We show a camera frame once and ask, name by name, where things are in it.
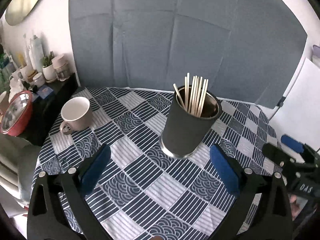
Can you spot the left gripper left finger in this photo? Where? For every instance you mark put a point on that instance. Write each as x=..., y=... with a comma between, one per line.
x=46, y=217

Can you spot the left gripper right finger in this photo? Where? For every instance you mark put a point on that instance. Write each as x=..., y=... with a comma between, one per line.
x=272, y=220

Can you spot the chopstick gripper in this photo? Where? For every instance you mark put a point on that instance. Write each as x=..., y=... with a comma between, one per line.
x=203, y=92
x=205, y=96

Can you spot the wooden chopstick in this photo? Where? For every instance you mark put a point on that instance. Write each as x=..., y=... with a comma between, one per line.
x=187, y=91
x=196, y=93
x=200, y=96
x=192, y=93

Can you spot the person's right hand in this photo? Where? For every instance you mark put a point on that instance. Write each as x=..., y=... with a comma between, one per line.
x=297, y=204

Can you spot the white board panel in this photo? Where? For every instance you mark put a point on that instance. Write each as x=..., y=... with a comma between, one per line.
x=299, y=115

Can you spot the blue patterned tablecloth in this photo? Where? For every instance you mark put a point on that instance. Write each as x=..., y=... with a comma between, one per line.
x=143, y=193

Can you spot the red round tin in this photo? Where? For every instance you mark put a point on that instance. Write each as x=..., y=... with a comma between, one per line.
x=17, y=114

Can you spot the white ceramic mug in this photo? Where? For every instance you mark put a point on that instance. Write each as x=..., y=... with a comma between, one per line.
x=76, y=114

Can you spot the black steel utensil cup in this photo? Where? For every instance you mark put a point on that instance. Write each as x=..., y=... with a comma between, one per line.
x=184, y=132

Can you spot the small potted plant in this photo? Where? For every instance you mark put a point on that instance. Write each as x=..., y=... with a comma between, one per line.
x=47, y=67

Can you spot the glass jar with lid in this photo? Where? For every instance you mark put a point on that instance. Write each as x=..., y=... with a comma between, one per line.
x=61, y=67

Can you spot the white spray bottle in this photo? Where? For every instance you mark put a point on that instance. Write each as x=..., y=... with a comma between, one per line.
x=37, y=53

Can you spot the grey-blue backdrop cloth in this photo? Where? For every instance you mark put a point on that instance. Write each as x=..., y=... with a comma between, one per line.
x=247, y=49

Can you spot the oval wall mirror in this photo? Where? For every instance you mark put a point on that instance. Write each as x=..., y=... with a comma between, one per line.
x=18, y=10

